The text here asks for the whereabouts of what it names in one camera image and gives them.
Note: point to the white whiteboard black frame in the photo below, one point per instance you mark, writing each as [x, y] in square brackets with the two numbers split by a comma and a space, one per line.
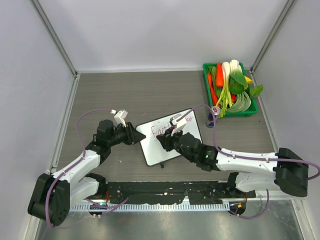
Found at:
[152, 150]

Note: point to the small orange carrot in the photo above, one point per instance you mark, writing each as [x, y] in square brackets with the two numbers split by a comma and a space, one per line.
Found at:
[212, 91]

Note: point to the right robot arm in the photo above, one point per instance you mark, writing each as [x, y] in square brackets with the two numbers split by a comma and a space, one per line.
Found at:
[282, 170]

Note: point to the green celery stalks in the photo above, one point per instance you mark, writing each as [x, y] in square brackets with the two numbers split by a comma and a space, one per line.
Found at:
[224, 100]

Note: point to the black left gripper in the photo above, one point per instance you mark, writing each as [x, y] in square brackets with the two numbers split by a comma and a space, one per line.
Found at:
[132, 136]

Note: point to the blue silver drink can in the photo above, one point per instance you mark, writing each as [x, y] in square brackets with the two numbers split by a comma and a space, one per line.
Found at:
[210, 119]

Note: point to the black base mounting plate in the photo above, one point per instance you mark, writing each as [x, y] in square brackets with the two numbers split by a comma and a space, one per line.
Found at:
[173, 192]

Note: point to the yellow pepper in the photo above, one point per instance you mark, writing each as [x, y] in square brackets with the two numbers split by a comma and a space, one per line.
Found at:
[248, 82]

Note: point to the red chili pepper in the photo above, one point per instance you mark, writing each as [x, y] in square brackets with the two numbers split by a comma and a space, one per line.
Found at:
[233, 98]

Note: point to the green plastic vegetable bin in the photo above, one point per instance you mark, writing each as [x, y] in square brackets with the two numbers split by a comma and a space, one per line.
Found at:
[252, 108]

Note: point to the green leaf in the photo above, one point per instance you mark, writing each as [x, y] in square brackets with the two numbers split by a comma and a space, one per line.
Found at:
[255, 91]

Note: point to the large orange carrot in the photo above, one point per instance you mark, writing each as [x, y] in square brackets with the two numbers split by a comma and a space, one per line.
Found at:
[219, 80]

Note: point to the white slotted cable duct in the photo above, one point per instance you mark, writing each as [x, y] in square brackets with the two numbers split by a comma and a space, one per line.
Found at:
[185, 206]

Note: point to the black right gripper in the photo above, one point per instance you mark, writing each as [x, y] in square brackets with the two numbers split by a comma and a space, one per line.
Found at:
[166, 140]

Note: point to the pale green bok choy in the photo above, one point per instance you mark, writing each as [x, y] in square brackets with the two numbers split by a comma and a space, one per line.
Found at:
[242, 103]

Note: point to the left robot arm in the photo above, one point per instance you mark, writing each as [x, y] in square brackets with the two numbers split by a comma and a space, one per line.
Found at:
[54, 194]

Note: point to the white green bok choy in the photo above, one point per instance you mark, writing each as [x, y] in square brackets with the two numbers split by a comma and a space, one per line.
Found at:
[234, 79]

